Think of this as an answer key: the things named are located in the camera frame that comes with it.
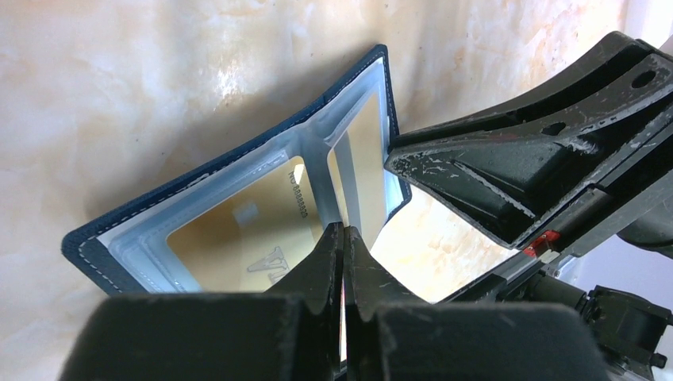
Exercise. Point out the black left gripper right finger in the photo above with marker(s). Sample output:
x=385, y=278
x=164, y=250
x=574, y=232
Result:
x=394, y=335

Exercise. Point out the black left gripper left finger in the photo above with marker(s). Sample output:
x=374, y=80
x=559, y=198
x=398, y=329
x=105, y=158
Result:
x=289, y=332

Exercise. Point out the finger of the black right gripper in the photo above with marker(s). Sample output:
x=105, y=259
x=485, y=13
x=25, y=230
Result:
x=609, y=59

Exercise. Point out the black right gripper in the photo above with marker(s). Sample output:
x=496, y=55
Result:
x=555, y=188

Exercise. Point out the gold credit card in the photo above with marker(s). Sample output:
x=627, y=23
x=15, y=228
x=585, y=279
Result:
x=251, y=240
x=355, y=164

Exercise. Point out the blue card holder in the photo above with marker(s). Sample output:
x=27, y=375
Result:
x=126, y=250

